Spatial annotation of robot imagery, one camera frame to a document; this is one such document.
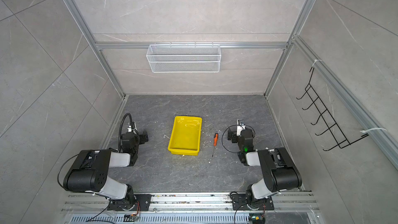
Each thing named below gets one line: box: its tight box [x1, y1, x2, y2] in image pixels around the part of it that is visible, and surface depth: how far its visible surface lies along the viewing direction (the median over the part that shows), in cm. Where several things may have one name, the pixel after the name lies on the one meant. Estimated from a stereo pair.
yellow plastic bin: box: [167, 116, 203, 156], surface depth 97 cm
